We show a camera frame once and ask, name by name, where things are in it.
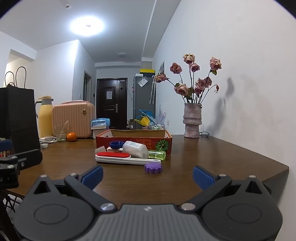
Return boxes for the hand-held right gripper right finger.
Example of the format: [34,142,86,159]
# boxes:
[181,166,263,211]

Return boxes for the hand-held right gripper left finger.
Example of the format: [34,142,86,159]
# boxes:
[33,165,116,212]

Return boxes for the red and white lint brush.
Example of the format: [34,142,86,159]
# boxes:
[95,152,162,165]

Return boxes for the purple ridged cap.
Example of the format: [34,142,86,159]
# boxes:
[145,162,163,174]

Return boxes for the large white plastic bottle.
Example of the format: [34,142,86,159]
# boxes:
[122,141,149,159]

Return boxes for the red cardboard box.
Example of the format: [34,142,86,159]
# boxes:
[96,129,173,154]

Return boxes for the black paper bag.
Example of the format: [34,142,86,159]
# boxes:
[0,67,43,155]

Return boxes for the clear glass cup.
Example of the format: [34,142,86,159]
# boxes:
[54,120,69,142]

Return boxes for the white box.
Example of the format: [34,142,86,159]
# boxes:
[92,128,109,139]

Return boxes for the yellow thermos jug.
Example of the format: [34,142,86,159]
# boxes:
[35,96,54,139]

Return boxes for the black metal stand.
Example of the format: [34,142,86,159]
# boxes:
[0,189,23,241]

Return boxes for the blue tissue pack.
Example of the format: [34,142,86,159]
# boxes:
[91,118,110,130]

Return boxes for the pink ceramic vase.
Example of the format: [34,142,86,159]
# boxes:
[183,103,203,139]

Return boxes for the pink ribbed suitcase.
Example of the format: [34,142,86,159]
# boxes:
[52,100,96,139]

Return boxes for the cluster of toiletry bottles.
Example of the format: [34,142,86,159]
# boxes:
[148,122,165,131]

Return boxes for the dark entrance door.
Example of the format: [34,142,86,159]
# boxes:
[96,78,128,129]

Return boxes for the lilac decorative stems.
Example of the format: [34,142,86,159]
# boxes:
[158,105,167,124]

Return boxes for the yellow watering can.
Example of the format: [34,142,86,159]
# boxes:
[134,116,151,127]

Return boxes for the blue folded item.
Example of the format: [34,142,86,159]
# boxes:
[138,109,156,122]

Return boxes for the dried pink roses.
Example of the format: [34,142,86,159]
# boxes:
[154,54,222,105]

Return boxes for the grey refrigerator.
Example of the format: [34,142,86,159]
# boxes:
[133,76,156,130]

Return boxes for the folded hanging umbrella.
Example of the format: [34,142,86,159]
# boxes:
[150,75,155,104]

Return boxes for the round ceiling light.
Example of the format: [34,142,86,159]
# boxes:
[68,17,104,36]

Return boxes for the white charger cable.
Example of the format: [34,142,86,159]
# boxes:
[39,136,57,144]

